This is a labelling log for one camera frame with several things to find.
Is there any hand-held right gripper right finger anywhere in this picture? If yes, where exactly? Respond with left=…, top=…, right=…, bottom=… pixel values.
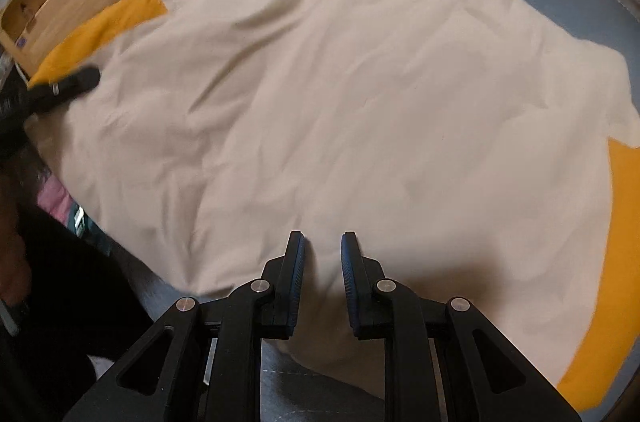
left=341, top=231, right=583, bottom=422

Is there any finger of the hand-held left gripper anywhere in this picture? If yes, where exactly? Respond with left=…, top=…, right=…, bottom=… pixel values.
left=27, top=67, right=102, bottom=115

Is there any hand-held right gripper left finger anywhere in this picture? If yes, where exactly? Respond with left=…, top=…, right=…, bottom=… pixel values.
left=62, top=230, right=307, bottom=422

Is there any beige and orange jacket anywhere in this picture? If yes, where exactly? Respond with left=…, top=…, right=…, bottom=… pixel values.
left=24, top=0, right=640, bottom=415

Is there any pink cloth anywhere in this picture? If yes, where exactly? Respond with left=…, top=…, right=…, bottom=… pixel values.
left=37, top=172, right=72, bottom=224

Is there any person's dark clothing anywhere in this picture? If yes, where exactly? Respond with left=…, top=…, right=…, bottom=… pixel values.
left=0, top=162, right=168, bottom=422

